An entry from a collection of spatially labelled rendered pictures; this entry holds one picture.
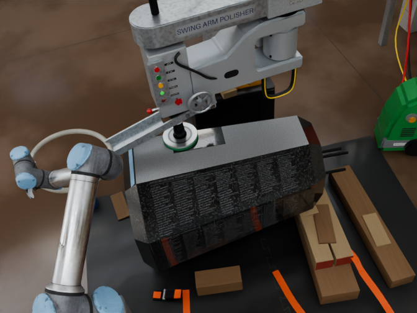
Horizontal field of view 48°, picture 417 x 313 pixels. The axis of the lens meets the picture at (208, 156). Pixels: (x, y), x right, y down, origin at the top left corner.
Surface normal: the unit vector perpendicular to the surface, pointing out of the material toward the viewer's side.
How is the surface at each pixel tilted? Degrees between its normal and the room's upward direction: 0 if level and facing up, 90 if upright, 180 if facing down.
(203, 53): 4
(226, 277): 0
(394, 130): 90
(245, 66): 90
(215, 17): 90
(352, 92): 0
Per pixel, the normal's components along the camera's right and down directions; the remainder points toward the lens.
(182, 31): 0.34, 0.70
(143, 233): -0.65, 0.18
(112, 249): -0.09, -0.65
